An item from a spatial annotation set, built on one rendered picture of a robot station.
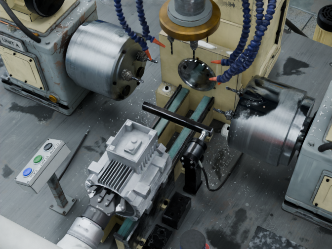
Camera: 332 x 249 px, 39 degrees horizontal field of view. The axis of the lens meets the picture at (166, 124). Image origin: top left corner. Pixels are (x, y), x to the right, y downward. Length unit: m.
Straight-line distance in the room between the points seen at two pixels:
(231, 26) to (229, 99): 0.26
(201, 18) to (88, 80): 0.49
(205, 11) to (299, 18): 1.52
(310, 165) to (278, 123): 0.15
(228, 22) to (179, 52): 0.19
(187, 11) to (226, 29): 0.32
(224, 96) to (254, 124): 0.31
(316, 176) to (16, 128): 1.12
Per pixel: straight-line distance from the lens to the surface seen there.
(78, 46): 1.63
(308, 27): 2.81
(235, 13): 1.60
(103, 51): 1.58
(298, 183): 1.49
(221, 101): 1.72
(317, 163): 1.38
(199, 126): 1.50
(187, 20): 1.35
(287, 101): 1.42
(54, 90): 1.81
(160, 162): 1.37
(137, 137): 1.38
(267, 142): 1.41
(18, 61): 1.79
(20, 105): 1.97
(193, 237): 1.11
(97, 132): 1.81
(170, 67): 1.72
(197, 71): 1.65
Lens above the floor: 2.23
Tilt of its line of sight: 53 degrees down
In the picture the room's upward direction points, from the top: 4 degrees counter-clockwise
